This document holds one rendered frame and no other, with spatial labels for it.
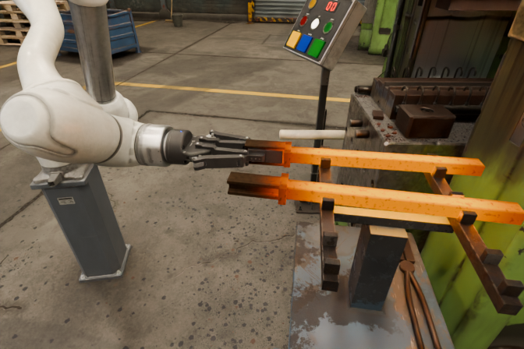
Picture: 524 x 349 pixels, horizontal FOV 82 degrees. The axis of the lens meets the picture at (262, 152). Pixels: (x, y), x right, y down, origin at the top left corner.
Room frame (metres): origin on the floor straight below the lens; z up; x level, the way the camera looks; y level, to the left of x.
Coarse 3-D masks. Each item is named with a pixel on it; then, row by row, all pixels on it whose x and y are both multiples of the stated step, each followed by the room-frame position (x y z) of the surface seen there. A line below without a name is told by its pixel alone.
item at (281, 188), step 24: (240, 192) 0.40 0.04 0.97; (264, 192) 0.40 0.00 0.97; (288, 192) 0.39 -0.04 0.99; (312, 192) 0.38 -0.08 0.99; (336, 192) 0.38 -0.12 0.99; (360, 192) 0.38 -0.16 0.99; (384, 192) 0.38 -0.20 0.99; (408, 192) 0.38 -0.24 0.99; (456, 216) 0.34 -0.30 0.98; (480, 216) 0.34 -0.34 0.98; (504, 216) 0.33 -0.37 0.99
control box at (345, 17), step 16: (320, 0) 1.52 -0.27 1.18; (336, 0) 1.42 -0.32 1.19; (352, 0) 1.33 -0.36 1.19; (320, 16) 1.45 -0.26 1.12; (336, 16) 1.36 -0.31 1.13; (352, 16) 1.32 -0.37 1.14; (304, 32) 1.49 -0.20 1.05; (320, 32) 1.38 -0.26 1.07; (336, 32) 1.30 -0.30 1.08; (352, 32) 1.33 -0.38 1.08; (288, 48) 1.53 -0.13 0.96; (336, 48) 1.30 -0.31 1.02; (320, 64) 1.27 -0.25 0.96
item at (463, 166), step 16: (256, 144) 0.52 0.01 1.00; (272, 144) 0.52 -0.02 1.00; (288, 144) 0.53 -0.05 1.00; (288, 160) 0.49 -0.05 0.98; (304, 160) 0.50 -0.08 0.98; (336, 160) 0.49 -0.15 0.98; (352, 160) 0.49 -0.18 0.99; (368, 160) 0.48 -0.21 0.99; (384, 160) 0.48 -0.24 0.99; (400, 160) 0.48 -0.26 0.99; (416, 160) 0.48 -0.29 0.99; (432, 160) 0.48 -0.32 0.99; (448, 160) 0.48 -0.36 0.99; (464, 160) 0.48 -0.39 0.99
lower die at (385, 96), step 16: (384, 80) 0.96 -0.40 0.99; (400, 80) 0.96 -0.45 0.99; (416, 80) 0.96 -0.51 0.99; (432, 80) 0.96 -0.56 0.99; (448, 80) 0.96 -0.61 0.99; (464, 80) 0.96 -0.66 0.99; (480, 80) 0.96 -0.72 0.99; (384, 96) 0.89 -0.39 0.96; (400, 96) 0.82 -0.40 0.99; (416, 96) 0.82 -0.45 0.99; (432, 96) 0.82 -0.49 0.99; (448, 96) 0.82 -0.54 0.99; (464, 96) 0.82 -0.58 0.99; (480, 96) 0.82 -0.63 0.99; (384, 112) 0.87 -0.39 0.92
